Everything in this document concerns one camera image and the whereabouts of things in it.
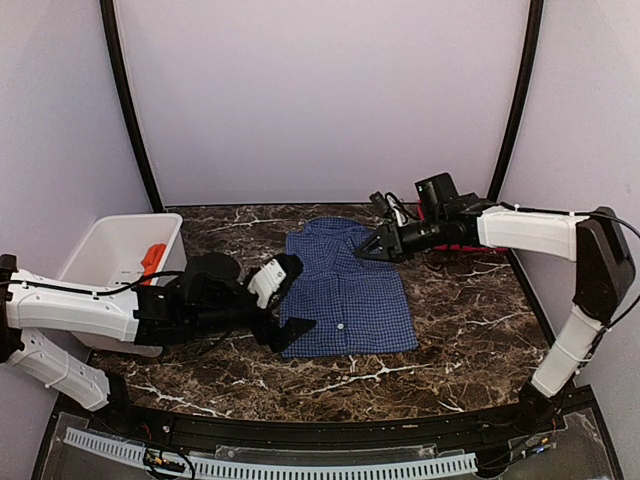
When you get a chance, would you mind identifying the right black frame post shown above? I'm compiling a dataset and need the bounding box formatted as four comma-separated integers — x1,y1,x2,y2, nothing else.
487,0,545,201

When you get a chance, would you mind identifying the left black frame post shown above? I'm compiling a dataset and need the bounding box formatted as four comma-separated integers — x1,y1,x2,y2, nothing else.
99,0,165,213

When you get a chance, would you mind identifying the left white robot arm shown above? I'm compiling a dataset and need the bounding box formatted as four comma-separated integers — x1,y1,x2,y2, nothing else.
1,253,316,436

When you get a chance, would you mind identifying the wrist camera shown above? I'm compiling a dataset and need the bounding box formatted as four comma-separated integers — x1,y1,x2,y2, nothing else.
246,254,303,309
368,172,461,226

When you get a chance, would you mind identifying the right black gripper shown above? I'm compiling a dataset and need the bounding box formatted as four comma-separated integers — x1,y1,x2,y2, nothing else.
356,214,447,264

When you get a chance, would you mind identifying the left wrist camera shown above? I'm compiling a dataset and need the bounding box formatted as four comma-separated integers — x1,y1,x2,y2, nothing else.
246,254,303,309

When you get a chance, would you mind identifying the red folded garment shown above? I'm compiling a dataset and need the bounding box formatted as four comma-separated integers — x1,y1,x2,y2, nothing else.
416,200,506,253

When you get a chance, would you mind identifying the white slotted cable duct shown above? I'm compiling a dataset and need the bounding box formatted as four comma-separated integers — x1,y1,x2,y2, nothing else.
63,427,477,479

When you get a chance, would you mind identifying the blue checked shirt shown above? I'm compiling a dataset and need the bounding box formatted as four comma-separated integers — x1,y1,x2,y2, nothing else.
280,217,419,358

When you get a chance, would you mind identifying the black frame post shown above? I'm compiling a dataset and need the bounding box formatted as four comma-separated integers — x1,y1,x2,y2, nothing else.
487,0,545,201
99,0,165,213

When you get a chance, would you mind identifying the orange garment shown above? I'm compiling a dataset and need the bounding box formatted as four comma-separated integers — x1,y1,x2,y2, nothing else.
141,243,166,286

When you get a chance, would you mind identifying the white plastic laundry basket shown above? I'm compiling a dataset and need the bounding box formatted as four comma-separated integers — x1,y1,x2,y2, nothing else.
58,213,187,358

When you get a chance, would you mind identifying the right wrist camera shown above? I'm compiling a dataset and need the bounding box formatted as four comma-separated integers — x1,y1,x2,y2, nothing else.
368,172,461,226

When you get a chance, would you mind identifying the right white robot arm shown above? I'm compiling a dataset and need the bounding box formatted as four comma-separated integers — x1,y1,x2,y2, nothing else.
354,194,636,398

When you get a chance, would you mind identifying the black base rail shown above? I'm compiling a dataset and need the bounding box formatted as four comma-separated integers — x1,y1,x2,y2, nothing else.
54,387,599,463

